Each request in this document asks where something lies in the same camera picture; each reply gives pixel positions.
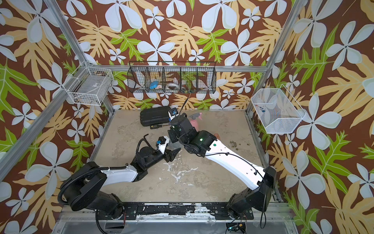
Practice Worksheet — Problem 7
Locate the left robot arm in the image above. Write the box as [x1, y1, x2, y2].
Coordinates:
[57, 136, 181, 219]

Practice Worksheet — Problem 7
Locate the white tape roll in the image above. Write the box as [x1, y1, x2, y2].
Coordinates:
[166, 83, 180, 90]

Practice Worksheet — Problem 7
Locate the blue tape roll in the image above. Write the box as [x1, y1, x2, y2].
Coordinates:
[150, 81, 159, 89]

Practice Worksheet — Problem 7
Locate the black yellow screwdriver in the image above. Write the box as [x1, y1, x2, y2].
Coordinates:
[150, 123, 170, 130]

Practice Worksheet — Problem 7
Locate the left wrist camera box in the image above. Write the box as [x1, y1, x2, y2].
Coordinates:
[156, 136, 170, 154]

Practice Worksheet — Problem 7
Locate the clear blue spray bottle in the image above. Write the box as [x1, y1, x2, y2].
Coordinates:
[168, 141, 184, 150]

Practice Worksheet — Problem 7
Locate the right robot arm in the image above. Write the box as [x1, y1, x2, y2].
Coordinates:
[168, 108, 276, 219]

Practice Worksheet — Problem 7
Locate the pink grey spray nozzle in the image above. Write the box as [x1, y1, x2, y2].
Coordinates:
[189, 113, 202, 121]

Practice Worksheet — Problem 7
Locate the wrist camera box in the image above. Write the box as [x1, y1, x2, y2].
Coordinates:
[168, 107, 179, 121]
[156, 136, 170, 154]

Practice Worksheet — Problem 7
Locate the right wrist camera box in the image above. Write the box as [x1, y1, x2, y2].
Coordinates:
[168, 107, 179, 121]

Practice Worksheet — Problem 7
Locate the white mesh wall basket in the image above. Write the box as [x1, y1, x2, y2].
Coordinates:
[251, 86, 306, 135]

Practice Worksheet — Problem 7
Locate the black plastic tool case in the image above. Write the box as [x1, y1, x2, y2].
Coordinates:
[140, 106, 171, 127]

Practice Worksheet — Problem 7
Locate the opaque pink spray bottle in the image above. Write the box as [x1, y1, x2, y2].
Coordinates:
[190, 119, 199, 132]

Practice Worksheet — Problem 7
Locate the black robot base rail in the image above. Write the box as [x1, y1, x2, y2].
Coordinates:
[116, 202, 254, 221]

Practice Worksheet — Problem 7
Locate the black wire wall basket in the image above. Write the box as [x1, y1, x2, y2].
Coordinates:
[127, 61, 217, 94]

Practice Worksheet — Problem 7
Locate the white wire wall basket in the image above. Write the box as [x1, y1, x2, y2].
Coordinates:
[64, 63, 114, 106]

